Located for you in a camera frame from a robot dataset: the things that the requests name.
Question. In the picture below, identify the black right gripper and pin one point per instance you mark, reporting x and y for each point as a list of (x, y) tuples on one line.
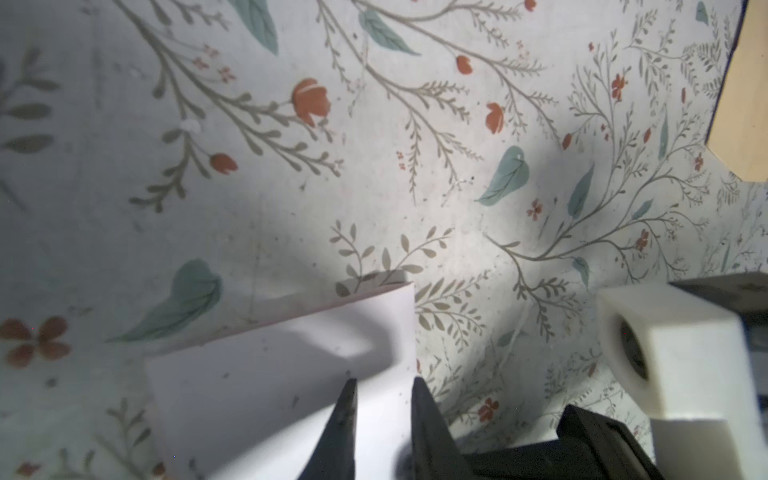
[(593, 446)]

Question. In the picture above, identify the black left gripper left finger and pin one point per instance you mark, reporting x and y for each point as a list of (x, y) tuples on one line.
[(334, 455)]

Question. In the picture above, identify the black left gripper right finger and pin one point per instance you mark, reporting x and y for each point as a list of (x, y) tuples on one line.
[(435, 454)]

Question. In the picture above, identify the white paper letter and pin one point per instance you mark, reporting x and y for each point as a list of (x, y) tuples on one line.
[(252, 404)]

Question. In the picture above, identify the manila paper envelope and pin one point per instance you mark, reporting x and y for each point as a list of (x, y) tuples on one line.
[(738, 133)]

